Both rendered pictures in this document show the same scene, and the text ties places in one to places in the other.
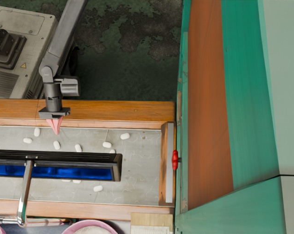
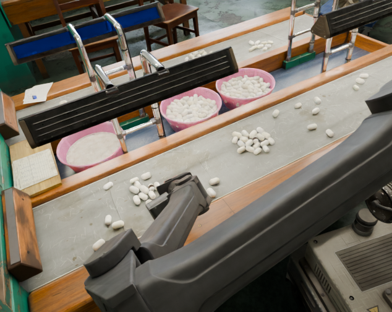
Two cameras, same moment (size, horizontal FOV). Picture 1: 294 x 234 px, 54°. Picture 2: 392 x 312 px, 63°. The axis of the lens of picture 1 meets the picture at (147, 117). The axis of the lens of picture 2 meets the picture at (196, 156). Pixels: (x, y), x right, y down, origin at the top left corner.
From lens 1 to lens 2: 1.01 m
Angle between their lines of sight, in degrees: 64
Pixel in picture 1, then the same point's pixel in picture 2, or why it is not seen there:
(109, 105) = not seen: hidden behind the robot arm
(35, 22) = not seen: outside the picture
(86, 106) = not seen: hidden behind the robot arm
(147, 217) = (42, 186)
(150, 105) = (72, 299)
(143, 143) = (72, 252)
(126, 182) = (80, 207)
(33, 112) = (231, 203)
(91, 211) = (104, 167)
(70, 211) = (123, 157)
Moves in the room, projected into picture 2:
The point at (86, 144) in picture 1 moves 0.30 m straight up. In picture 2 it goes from (144, 214) to (119, 142)
